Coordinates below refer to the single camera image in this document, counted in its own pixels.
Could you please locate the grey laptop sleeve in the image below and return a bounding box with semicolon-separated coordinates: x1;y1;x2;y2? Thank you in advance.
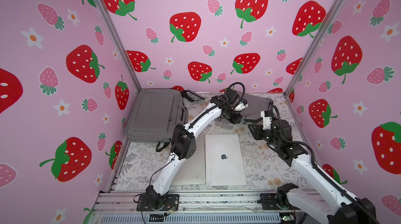
239;94;277;124

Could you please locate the silver apple laptop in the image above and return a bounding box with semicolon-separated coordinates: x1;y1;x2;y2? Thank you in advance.
171;149;206;186
205;134;246;186

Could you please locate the large grey backpack bag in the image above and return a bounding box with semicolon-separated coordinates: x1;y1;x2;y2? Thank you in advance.
125;88;205;152

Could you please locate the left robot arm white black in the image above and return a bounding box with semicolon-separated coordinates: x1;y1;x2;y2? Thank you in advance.
146;82;247;209

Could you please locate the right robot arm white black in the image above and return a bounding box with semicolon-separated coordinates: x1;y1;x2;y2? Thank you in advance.
248;107;378;224

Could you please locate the floral table mat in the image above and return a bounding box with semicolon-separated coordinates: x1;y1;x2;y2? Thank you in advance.
109;93;333;192

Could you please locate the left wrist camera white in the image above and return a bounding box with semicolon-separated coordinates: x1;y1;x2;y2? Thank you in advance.
234;99;248;112

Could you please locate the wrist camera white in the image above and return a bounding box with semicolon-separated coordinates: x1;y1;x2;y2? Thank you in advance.
261;110;274;131
234;99;248;112

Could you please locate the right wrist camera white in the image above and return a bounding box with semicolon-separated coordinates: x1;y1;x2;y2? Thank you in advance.
261;110;274;131

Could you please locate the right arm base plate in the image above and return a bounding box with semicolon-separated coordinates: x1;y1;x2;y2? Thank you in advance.
256;192;299;210

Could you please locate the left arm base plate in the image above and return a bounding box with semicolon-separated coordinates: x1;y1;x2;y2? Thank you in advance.
136;194;180;211

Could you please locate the aluminium front rail frame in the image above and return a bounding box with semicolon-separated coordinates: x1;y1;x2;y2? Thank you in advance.
90;190;355;224

